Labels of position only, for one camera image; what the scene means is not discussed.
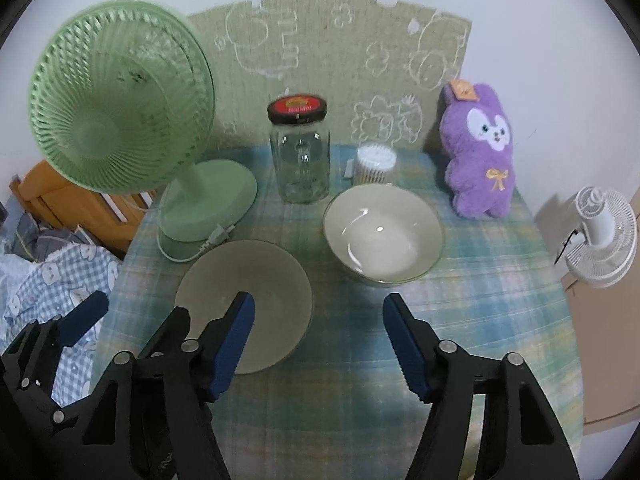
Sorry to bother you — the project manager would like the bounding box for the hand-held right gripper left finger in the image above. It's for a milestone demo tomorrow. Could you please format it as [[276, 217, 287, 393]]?
[[75, 291, 256, 480]]

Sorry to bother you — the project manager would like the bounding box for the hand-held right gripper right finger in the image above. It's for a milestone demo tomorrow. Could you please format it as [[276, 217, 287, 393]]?
[[382, 292, 581, 480]]

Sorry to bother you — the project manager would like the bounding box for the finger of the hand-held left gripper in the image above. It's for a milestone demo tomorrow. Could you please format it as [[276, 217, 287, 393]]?
[[5, 290, 110, 396], [134, 305, 193, 361]]

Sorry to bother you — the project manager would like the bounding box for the grey ceramic bowl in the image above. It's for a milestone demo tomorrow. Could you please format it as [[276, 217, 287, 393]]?
[[322, 183, 446, 287], [175, 240, 314, 376]]

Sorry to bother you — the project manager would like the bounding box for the blue checkered blanket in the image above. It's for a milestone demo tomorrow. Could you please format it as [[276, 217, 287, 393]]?
[[0, 242, 121, 411]]

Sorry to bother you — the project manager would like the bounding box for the grey plaid cloth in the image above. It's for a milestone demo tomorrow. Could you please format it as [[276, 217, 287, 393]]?
[[0, 200, 81, 263]]

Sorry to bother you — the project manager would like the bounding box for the wooden headboard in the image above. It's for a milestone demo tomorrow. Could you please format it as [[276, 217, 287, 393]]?
[[10, 160, 156, 261]]

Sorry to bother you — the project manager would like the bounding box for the cotton swab container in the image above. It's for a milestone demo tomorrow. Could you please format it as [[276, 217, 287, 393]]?
[[354, 143, 397, 187]]

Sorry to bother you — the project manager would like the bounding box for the glass jar with dark lid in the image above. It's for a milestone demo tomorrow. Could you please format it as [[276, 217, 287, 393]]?
[[266, 94, 332, 204]]

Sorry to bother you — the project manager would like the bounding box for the purple plush bunny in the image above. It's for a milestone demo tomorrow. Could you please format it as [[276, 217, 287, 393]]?
[[439, 79, 514, 219]]

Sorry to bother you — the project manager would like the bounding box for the green desk fan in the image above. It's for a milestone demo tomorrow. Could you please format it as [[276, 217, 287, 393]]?
[[27, 1, 258, 263]]

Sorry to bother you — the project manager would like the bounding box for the white standing fan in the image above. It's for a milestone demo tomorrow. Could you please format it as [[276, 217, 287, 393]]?
[[552, 186, 638, 288]]

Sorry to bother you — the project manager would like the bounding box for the green board with white drawings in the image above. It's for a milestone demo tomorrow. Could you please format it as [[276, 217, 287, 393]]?
[[185, 0, 473, 153]]

